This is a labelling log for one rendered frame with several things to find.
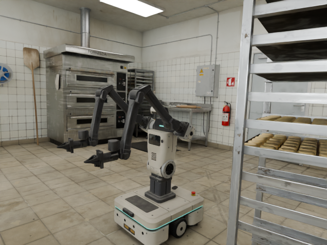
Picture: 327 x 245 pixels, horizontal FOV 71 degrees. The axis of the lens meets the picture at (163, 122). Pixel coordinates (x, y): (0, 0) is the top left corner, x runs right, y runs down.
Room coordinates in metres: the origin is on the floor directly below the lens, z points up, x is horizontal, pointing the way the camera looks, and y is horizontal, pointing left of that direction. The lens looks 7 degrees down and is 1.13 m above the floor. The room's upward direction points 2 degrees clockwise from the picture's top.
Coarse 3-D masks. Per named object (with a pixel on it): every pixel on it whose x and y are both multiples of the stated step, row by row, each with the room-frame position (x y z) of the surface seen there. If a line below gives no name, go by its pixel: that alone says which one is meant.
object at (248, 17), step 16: (240, 48) 0.75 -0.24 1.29; (240, 64) 0.75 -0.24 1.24; (240, 80) 0.75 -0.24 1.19; (240, 96) 0.75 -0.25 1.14; (240, 112) 0.74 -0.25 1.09; (240, 128) 0.74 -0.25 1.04; (240, 144) 0.74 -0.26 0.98; (240, 160) 0.74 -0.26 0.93; (240, 176) 0.74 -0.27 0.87; (240, 192) 0.76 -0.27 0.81
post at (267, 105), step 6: (270, 84) 1.11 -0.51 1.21; (270, 90) 1.11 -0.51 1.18; (264, 102) 1.12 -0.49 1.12; (270, 102) 1.11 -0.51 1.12; (264, 108) 1.12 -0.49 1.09; (270, 108) 1.12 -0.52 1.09; (258, 162) 1.13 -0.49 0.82; (264, 162) 1.11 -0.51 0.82; (258, 192) 1.12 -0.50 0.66; (258, 198) 1.12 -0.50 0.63; (258, 210) 1.12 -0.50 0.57; (258, 216) 1.11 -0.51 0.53
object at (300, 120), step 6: (264, 120) 0.79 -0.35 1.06; (270, 120) 0.82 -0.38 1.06; (276, 120) 0.81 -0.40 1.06; (282, 120) 0.82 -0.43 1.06; (288, 120) 0.84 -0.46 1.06; (294, 120) 0.99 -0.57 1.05; (300, 120) 0.84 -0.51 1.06; (306, 120) 0.86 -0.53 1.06; (318, 120) 0.88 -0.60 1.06; (324, 120) 0.88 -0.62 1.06
